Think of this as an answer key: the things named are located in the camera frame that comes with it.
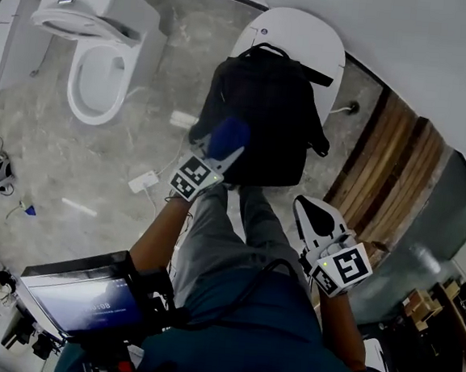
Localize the black backpack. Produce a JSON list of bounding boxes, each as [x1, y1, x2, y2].
[[184, 36, 338, 193]]

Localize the person's teal shirt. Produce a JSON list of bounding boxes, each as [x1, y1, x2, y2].
[[54, 251, 412, 372]]

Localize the white boxy closed toilet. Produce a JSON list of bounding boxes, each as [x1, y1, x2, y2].
[[0, 0, 52, 99]]

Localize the black monitor mount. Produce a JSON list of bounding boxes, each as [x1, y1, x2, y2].
[[115, 252, 195, 372]]

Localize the white toilet with raised seat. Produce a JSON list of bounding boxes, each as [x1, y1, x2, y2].
[[22, 0, 171, 132]]

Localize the cardboard box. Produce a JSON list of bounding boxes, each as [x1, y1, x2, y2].
[[401, 287, 446, 334]]

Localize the blue cloth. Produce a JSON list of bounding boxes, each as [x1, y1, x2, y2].
[[206, 115, 253, 165]]

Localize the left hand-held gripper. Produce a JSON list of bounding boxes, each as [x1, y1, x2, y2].
[[168, 129, 246, 206]]

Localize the white power strip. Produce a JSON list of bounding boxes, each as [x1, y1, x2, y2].
[[126, 167, 162, 196]]

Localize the dark-headed toilet brush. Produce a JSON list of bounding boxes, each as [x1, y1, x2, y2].
[[329, 98, 362, 117]]

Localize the black monitor screen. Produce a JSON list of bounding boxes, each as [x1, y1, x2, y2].
[[15, 241, 151, 344]]

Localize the person's left forearm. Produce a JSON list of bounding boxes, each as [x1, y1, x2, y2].
[[127, 191, 200, 284]]

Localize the white toilet with oval lid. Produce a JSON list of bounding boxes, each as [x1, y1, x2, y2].
[[225, 2, 351, 127]]

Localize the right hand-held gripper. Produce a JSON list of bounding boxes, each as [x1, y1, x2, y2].
[[286, 194, 380, 302]]

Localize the person's grey trouser legs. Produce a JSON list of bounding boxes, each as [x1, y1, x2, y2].
[[169, 178, 322, 323]]

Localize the white appliance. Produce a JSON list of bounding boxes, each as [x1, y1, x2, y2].
[[360, 336, 398, 372]]

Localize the raised wooden pallet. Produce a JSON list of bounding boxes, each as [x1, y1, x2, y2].
[[346, 111, 451, 275]]

